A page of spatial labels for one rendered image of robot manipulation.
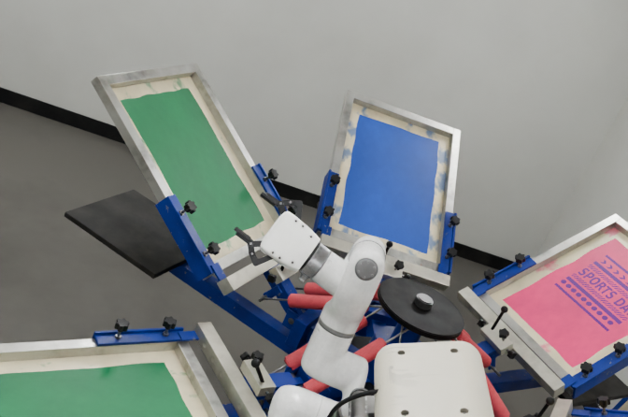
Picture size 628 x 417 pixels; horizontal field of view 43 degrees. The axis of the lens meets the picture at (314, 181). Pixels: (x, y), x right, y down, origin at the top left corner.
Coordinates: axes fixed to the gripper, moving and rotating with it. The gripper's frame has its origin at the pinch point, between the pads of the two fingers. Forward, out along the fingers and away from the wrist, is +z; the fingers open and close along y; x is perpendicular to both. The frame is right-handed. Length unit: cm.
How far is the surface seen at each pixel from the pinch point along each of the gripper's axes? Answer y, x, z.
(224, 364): -34, -83, -21
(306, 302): -2, -108, -34
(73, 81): 41, -409, 160
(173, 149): 14, -122, 37
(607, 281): 80, -143, -136
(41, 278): -66, -268, 68
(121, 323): -42, -82, 12
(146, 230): -15, -151, 29
